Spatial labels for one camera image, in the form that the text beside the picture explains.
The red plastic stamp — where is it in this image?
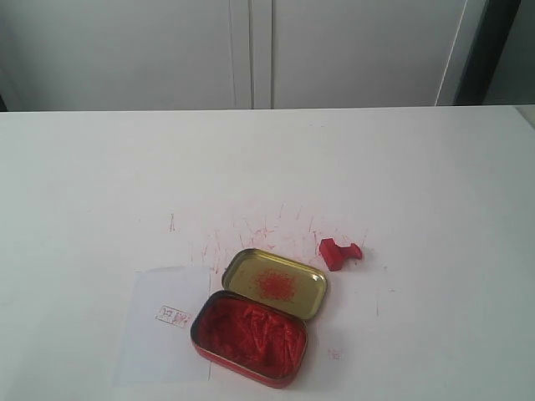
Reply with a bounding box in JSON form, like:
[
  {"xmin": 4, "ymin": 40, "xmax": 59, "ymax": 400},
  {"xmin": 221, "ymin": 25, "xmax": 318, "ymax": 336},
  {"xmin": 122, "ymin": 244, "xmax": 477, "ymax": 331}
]
[{"xmin": 318, "ymin": 238, "xmax": 364, "ymax": 272}]

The red ink pad tin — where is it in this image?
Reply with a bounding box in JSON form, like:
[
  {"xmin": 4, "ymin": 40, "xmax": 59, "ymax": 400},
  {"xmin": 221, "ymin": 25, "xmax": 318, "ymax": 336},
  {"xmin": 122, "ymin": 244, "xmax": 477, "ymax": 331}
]
[{"xmin": 190, "ymin": 291, "xmax": 308, "ymax": 388}]

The gold tin lid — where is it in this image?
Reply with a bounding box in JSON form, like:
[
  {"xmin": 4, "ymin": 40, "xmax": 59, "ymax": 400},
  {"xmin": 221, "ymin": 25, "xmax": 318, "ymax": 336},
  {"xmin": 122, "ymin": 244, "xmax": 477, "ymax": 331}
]
[{"xmin": 222, "ymin": 248, "xmax": 328, "ymax": 321}]

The white paper sheet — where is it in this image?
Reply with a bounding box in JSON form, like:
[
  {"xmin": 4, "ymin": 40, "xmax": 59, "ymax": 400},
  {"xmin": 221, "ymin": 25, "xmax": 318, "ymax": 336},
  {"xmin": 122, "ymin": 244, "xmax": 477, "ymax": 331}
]
[{"xmin": 115, "ymin": 266, "xmax": 211, "ymax": 385}]

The white cabinet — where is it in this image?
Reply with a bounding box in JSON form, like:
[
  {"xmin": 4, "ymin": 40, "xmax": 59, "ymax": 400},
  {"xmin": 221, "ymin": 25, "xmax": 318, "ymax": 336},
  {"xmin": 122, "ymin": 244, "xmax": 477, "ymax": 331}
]
[{"xmin": 1, "ymin": 1, "xmax": 485, "ymax": 111}]

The dark vertical post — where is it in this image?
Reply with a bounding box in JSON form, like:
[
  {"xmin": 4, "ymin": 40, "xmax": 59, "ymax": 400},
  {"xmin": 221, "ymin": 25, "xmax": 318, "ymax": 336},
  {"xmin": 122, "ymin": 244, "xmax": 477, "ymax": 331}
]
[{"xmin": 453, "ymin": 0, "xmax": 522, "ymax": 106}]

